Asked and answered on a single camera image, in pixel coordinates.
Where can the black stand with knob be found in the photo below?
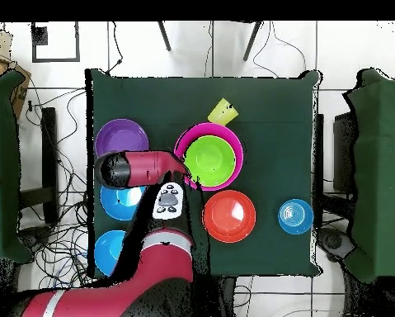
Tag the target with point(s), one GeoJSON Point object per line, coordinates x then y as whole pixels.
{"type": "Point", "coordinates": [35, 237]}

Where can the purple bowl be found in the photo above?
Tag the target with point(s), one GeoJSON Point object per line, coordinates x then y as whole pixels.
{"type": "Point", "coordinates": [123, 135]}

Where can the large blue bowl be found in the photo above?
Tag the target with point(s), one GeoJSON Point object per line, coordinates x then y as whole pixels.
{"type": "Point", "coordinates": [118, 204]}
{"type": "Point", "coordinates": [106, 252]}

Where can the large pink bowl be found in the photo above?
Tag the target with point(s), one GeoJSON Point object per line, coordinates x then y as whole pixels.
{"type": "Point", "coordinates": [238, 148]}

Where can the green bowl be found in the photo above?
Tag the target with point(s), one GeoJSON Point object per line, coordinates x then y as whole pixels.
{"type": "Point", "coordinates": [210, 161]}

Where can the small blue bowl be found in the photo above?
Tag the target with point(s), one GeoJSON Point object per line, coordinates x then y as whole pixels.
{"type": "Point", "coordinates": [295, 216]}

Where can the green covered side table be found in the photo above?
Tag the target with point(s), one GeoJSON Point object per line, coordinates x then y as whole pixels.
{"type": "Point", "coordinates": [378, 165]}
{"type": "Point", "coordinates": [2, 132]}

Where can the black tripod leg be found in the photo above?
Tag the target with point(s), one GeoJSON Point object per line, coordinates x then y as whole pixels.
{"type": "Point", "coordinates": [164, 36]}
{"type": "Point", "coordinates": [252, 41]}

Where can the dark green tablecloth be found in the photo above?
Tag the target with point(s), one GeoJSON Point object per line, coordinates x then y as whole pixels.
{"type": "Point", "coordinates": [276, 132]}

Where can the yellow plastic cup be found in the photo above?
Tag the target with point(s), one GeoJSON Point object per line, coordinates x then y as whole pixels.
{"type": "Point", "coordinates": [222, 111]}

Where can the black box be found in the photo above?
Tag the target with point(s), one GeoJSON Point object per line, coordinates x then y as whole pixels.
{"type": "Point", "coordinates": [344, 152]}

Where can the long black bar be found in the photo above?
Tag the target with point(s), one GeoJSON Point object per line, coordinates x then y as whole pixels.
{"type": "Point", "coordinates": [50, 148]}

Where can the large orange-red bowl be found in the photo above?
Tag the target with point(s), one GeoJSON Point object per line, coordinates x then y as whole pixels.
{"type": "Point", "coordinates": [229, 216]}

